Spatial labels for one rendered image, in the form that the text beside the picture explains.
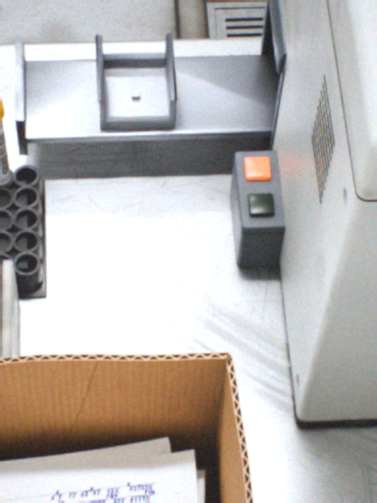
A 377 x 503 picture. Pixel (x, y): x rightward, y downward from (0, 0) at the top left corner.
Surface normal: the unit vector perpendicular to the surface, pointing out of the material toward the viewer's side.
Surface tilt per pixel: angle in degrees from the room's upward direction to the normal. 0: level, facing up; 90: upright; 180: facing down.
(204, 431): 90
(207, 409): 89
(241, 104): 0
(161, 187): 0
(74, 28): 0
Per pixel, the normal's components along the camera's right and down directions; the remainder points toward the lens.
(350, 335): 0.06, 0.86
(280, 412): 0.04, -0.51
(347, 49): -1.00, 0.03
